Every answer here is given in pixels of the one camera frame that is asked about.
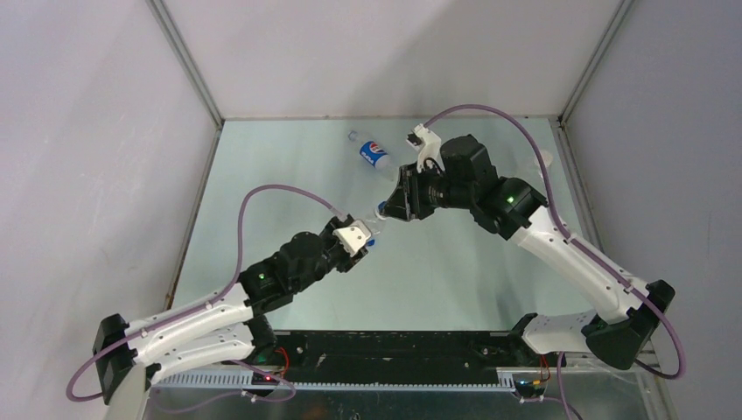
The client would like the Pepsi labelled clear bottle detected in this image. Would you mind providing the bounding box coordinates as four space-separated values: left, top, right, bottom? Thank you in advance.
347 130 398 182

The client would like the left controller board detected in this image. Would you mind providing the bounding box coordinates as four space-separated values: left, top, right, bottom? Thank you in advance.
250 372 283 387

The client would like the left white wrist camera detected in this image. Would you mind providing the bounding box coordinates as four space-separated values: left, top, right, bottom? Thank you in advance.
332 220 374 256

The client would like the clear bottle with yellow label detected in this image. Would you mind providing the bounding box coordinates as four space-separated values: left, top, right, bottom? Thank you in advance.
517 155 550 193

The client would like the controller board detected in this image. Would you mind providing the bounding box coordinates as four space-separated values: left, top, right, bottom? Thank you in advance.
250 372 283 387
513 380 549 403

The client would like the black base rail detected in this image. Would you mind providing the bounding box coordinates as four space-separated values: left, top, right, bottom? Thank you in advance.
245 330 542 386

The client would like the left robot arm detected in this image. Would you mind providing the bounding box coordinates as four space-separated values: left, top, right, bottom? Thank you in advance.
93 217 383 403

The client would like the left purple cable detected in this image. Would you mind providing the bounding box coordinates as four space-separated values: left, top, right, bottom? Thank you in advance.
65 184 352 404

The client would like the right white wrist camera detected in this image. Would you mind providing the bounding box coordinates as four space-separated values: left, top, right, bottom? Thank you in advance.
406 123 443 173

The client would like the right controller board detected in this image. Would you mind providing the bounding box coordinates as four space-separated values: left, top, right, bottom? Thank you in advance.
513 380 549 403

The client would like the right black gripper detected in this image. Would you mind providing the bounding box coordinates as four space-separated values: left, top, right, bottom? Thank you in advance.
380 161 473 222

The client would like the white slotted cable duct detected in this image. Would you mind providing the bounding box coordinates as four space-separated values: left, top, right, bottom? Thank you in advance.
156 370 518 392

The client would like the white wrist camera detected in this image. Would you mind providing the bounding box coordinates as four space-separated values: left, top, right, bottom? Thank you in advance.
332 220 374 256
406 123 443 173

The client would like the purple cable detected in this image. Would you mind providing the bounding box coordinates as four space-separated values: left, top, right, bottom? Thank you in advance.
65 184 352 404
423 104 688 420

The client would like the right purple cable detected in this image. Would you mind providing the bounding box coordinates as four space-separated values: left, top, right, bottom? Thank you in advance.
423 104 688 420

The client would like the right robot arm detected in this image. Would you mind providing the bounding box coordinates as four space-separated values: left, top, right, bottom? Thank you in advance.
380 136 675 370

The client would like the clear unlabelled plastic bottle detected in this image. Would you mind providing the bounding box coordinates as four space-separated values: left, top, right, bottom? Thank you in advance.
361 208 387 248

